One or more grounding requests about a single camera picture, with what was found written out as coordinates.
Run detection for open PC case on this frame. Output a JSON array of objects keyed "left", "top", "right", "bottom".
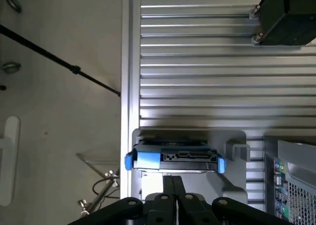
[{"left": 263, "top": 135, "right": 316, "bottom": 223}]

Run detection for grey parts rack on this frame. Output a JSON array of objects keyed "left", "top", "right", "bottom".
[{"left": 131, "top": 128, "right": 250, "bottom": 207}]

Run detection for black mount box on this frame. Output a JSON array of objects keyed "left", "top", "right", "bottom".
[{"left": 258, "top": 0, "right": 316, "bottom": 47}]

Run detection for grey bolted bracket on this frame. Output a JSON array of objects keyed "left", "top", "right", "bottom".
[
  {"left": 251, "top": 32, "right": 264, "bottom": 47},
  {"left": 248, "top": 4, "right": 263, "bottom": 21}
]

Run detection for metal stand with clamps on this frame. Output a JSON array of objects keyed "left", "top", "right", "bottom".
[{"left": 75, "top": 151, "right": 122, "bottom": 216}]

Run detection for black tripod leg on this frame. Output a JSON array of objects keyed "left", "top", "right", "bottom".
[{"left": 0, "top": 24, "right": 121, "bottom": 98}]

